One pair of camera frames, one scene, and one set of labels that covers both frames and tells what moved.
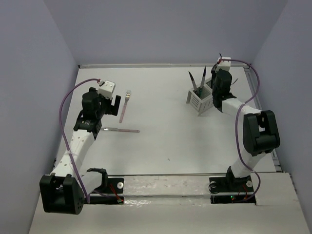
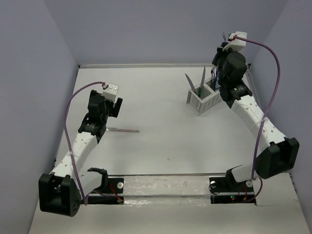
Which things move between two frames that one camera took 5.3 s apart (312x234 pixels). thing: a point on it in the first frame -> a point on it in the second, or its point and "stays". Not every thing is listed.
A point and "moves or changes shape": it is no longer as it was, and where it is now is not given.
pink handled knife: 120,129 stays
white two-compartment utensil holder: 204,101 stays
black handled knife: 193,82 moves or changes shape
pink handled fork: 127,95 -> 224,37
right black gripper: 214,74 -> 220,52
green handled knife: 203,82 stays
